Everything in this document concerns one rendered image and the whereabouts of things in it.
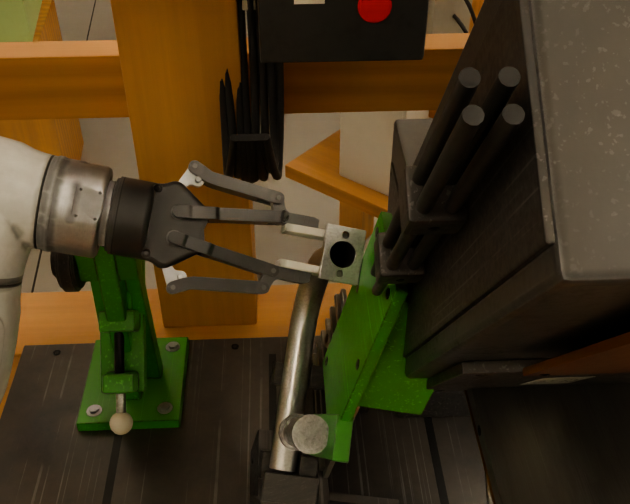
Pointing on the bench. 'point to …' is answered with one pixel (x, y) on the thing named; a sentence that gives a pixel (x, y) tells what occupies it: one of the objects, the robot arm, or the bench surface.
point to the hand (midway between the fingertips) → (315, 252)
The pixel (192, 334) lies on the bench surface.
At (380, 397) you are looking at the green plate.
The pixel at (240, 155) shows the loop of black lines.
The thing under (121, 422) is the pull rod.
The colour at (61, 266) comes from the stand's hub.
